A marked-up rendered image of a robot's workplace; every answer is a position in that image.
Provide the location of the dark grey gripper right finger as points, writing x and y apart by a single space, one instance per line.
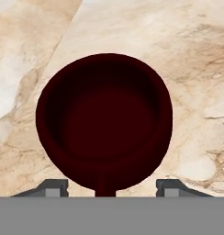
169 186

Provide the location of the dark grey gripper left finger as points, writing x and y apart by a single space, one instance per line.
55 186

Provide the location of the dark red mug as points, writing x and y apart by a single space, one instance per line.
104 122

